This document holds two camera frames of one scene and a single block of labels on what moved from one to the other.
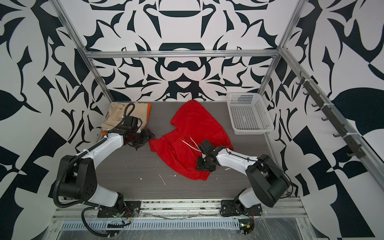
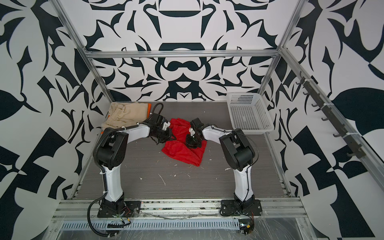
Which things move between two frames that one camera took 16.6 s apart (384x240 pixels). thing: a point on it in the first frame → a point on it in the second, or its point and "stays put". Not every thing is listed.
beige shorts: [116, 113] stays put
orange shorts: [149, 105] stays put
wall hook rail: [358, 149] stays put
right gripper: [199, 165] → [190, 144]
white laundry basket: [248, 113] stays put
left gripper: [148, 136] → [169, 137]
